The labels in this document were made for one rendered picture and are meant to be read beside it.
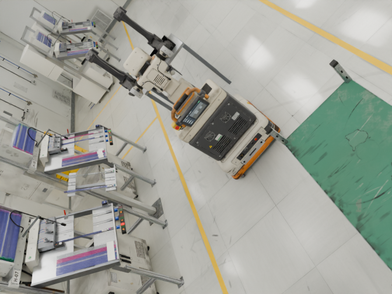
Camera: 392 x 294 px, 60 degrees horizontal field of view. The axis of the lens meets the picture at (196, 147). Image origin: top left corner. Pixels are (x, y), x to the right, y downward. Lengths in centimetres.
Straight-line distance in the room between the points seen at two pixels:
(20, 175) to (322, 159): 339
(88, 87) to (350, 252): 618
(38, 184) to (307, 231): 300
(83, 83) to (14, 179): 366
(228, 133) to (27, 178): 240
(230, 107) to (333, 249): 132
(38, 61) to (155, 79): 469
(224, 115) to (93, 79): 493
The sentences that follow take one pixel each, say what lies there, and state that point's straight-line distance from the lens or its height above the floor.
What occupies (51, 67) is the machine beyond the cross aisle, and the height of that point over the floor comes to 121.
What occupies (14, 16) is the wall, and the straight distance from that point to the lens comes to 1040.
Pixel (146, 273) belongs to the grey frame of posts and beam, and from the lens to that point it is 320.
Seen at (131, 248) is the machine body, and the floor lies 29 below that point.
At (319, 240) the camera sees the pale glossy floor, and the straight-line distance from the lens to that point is 263.
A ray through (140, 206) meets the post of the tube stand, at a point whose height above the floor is 24.
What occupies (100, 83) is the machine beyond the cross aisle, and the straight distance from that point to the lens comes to 750.
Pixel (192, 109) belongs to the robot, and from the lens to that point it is 264.
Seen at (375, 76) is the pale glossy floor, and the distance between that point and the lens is 303.
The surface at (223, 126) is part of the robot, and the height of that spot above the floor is 53.
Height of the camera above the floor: 225
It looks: 34 degrees down
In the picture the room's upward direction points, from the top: 60 degrees counter-clockwise
